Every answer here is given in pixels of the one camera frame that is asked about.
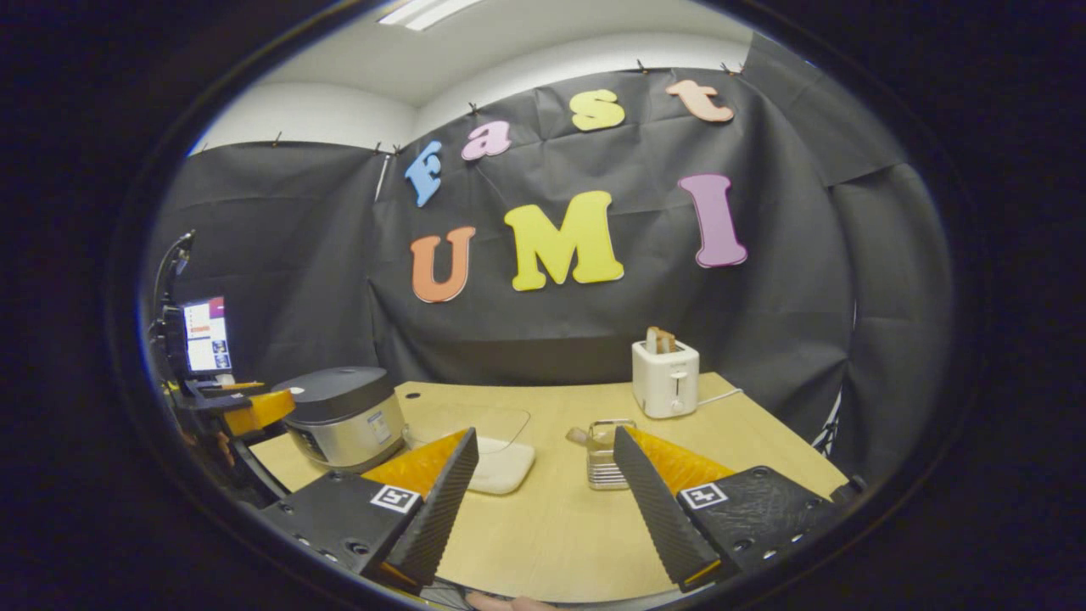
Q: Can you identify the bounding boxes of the silver black rice cooker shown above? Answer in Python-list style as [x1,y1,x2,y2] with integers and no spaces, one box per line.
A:
[273,367,408,474]

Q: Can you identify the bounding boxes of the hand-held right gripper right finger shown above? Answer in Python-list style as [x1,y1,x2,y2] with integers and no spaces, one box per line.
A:
[613,426,866,593]

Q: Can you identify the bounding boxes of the black backdrop stand legs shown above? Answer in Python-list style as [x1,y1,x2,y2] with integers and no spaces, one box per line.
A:
[809,390,847,456]

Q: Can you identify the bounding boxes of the white toaster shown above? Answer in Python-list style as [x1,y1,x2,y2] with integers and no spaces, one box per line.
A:
[631,339,701,420]

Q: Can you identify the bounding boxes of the clear container of white rice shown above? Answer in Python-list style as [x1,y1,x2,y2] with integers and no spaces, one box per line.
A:
[403,405,537,496]

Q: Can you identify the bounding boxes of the wooden spoon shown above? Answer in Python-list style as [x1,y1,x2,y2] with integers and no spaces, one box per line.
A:
[566,424,633,451]

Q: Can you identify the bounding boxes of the clear chopstick holder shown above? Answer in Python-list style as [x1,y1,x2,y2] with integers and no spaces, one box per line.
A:
[585,419,637,491]

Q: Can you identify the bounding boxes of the ceiling light panel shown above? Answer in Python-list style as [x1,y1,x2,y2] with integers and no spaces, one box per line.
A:
[378,0,484,31]

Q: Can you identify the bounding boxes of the computer monitor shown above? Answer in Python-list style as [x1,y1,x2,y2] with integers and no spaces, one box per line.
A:
[181,295,232,376]

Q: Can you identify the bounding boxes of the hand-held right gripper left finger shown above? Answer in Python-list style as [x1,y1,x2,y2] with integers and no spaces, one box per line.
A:
[259,427,480,595]

